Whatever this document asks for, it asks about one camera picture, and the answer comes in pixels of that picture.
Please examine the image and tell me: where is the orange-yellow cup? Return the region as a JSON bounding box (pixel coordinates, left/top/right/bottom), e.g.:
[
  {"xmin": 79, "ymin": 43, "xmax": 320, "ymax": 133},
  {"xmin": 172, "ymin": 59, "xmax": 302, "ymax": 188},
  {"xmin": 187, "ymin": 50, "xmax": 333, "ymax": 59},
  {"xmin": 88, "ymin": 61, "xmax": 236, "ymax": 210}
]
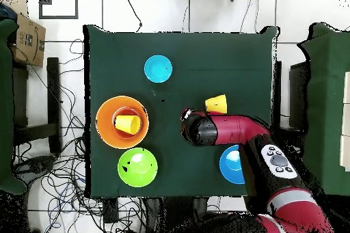
[{"xmin": 204, "ymin": 96, "xmax": 217, "ymax": 113}]

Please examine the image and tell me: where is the yellow cup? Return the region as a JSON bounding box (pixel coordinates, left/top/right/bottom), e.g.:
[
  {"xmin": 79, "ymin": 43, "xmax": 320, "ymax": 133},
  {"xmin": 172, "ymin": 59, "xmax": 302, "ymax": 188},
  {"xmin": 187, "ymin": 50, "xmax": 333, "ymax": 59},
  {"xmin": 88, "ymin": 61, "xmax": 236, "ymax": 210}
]
[
  {"xmin": 113, "ymin": 114, "xmax": 142, "ymax": 136},
  {"xmin": 215, "ymin": 94, "xmax": 228, "ymax": 114}
]

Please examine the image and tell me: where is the small light blue bowl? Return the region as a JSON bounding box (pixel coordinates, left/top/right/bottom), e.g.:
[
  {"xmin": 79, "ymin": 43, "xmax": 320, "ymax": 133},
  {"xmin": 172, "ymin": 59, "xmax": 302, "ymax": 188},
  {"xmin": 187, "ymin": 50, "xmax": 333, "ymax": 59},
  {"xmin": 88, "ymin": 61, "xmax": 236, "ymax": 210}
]
[{"xmin": 144, "ymin": 54, "xmax": 174, "ymax": 84}]

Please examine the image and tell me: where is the small orange-red bowl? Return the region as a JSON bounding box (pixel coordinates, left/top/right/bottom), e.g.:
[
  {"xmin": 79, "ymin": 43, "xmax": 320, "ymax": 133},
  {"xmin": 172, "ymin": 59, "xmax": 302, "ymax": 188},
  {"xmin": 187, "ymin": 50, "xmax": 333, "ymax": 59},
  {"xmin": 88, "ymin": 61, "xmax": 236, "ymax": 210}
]
[{"xmin": 111, "ymin": 106, "xmax": 144, "ymax": 140}]

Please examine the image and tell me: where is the large orange-yellow bowl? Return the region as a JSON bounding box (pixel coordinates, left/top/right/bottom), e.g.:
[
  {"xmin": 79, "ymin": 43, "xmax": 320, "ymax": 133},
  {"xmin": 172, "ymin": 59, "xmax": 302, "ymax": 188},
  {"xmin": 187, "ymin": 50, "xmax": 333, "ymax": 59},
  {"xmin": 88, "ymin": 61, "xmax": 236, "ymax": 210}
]
[{"xmin": 95, "ymin": 95, "xmax": 150, "ymax": 150}]

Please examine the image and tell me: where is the white box stack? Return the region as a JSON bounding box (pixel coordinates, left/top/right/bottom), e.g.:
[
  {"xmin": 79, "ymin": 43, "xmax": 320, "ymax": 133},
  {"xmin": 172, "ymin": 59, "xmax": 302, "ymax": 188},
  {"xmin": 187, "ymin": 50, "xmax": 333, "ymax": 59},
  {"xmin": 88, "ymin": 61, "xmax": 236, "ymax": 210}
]
[{"xmin": 339, "ymin": 70, "xmax": 350, "ymax": 172}]

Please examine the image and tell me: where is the dark green tablecloth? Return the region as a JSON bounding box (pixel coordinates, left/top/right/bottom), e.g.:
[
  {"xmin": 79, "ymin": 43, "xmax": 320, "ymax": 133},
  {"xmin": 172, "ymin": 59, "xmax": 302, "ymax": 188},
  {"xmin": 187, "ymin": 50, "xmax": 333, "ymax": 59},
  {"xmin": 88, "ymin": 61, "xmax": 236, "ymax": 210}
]
[{"xmin": 83, "ymin": 24, "xmax": 280, "ymax": 199}]

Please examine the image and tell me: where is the large blue bowl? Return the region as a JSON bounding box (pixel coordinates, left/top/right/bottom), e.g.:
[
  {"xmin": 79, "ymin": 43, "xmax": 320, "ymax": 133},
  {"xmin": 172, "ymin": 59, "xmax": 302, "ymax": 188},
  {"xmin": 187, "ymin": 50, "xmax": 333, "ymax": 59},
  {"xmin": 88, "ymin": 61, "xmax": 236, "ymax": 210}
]
[{"xmin": 219, "ymin": 144, "xmax": 246, "ymax": 185}]

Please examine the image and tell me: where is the large green bowl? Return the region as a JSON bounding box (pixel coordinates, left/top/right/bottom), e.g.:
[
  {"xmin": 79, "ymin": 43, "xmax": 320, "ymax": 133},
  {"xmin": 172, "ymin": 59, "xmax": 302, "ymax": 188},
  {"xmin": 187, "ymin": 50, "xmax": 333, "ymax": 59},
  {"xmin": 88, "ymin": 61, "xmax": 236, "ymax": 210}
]
[{"xmin": 117, "ymin": 147, "xmax": 159, "ymax": 188}]

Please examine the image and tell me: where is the black metal stand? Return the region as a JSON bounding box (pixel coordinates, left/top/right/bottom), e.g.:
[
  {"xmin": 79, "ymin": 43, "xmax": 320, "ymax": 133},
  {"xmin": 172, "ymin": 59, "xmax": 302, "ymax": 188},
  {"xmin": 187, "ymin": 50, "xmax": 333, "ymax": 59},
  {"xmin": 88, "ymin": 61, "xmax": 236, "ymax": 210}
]
[{"xmin": 12, "ymin": 57, "xmax": 63, "ymax": 155}]

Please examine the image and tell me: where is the green cloth-covered table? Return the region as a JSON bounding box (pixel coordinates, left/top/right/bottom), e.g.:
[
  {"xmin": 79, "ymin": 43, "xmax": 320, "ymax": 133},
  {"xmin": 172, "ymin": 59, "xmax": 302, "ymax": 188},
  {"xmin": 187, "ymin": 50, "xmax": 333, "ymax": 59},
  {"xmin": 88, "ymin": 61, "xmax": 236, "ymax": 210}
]
[
  {"xmin": 0, "ymin": 18, "xmax": 27, "ymax": 195},
  {"xmin": 296, "ymin": 22, "xmax": 350, "ymax": 197}
]

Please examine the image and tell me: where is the cardboard box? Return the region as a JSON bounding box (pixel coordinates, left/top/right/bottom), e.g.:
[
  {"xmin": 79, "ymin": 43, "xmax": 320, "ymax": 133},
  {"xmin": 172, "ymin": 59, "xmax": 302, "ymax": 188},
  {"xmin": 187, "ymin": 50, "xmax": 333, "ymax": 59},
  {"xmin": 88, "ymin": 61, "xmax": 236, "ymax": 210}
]
[{"xmin": 8, "ymin": 0, "xmax": 46, "ymax": 68}]

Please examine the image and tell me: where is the black cable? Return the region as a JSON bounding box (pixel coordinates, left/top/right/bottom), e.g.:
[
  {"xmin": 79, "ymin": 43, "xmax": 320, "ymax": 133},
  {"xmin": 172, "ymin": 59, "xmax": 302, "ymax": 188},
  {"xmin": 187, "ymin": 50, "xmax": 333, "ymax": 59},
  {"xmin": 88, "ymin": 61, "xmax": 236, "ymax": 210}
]
[{"xmin": 122, "ymin": 0, "xmax": 144, "ymax": 33}]

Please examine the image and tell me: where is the tangle of black cables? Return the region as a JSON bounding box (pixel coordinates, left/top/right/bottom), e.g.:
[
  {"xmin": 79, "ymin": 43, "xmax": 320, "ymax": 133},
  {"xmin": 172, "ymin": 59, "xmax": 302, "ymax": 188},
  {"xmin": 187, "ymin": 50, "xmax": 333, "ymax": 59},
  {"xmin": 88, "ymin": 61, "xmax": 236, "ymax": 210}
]
[{"xmin": 12, "ymin": 38, "xmax": 148, "ymax": 233}]

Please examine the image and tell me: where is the black square frame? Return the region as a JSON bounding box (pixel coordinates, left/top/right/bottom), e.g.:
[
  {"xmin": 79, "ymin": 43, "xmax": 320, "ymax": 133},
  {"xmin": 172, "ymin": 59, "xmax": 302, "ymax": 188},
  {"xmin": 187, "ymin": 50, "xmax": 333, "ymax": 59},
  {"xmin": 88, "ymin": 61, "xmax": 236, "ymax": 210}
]
[{"xmin": 38, "ymin": 0, "xmax": 79, "ymax": 20}]

